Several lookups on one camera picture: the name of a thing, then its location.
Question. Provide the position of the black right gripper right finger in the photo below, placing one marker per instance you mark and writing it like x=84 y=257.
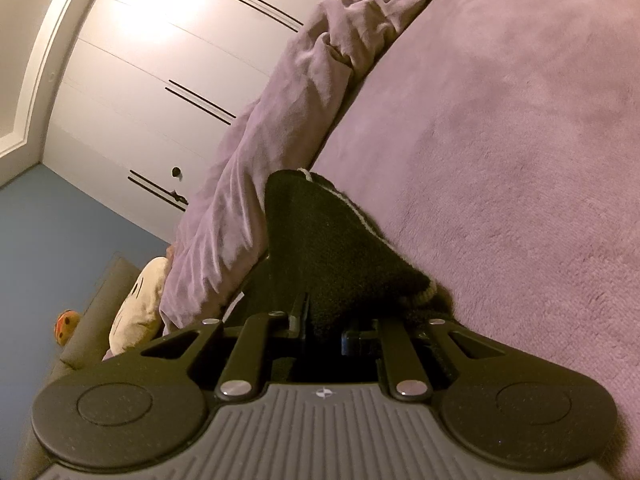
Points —
x=359 y=338

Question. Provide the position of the black knit sweater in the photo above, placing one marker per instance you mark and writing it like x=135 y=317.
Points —
x=319 y=241

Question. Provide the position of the white wardrobe with handles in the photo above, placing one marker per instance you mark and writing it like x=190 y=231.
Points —
x=128 y=99

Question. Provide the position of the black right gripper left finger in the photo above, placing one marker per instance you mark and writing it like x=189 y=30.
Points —
x=297 y=318

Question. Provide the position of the cream round face cushion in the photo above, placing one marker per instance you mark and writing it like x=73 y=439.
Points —
x=138 y=318

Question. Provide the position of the purple crumpled duvet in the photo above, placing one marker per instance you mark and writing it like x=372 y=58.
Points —
x=224 y=230

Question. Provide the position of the orange plush toy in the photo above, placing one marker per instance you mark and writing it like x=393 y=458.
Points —
x=65 y=325

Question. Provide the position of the purple fleece bed sheet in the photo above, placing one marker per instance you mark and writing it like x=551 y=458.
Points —
x=496 y=145

